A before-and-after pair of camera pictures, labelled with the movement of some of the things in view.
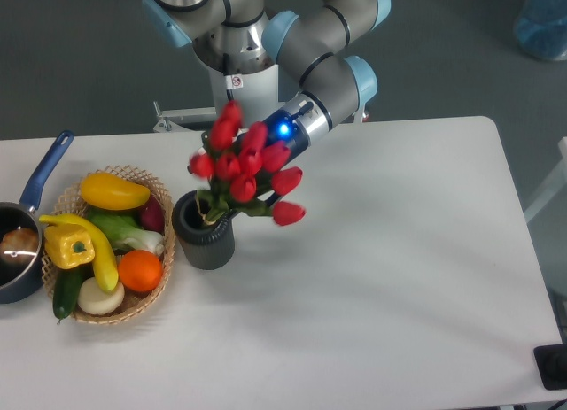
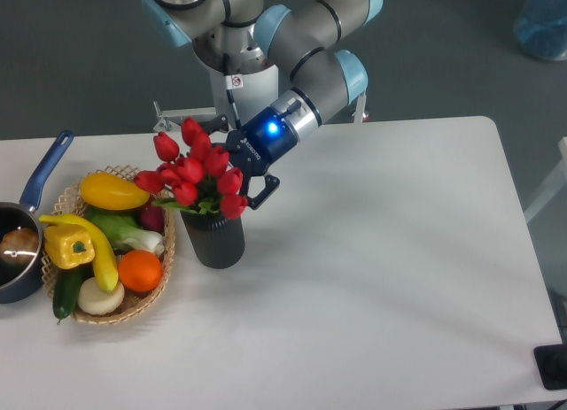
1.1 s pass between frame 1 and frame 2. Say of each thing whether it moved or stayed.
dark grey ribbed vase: moved
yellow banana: stayed
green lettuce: stayed
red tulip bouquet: moved
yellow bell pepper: stayed
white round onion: stayed
